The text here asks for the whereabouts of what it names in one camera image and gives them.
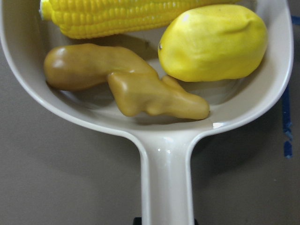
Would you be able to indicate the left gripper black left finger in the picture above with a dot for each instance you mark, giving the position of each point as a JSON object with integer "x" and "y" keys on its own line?
{"x": 137, "y": 221}

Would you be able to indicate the beige plastic dustpan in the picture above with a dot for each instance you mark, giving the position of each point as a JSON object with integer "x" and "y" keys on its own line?
{"x": 165, "y": 145}

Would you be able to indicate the tan toy ginger root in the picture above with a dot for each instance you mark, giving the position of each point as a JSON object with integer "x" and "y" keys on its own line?
{"x": 135, "y": 85}

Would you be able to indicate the yellow toy potato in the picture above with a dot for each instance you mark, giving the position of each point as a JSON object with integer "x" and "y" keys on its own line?
{"x": 213, "y": 43}

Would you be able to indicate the yellow toy corn cob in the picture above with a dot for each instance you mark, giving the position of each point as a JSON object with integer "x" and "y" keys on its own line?
{"x": 85, "y": 19}

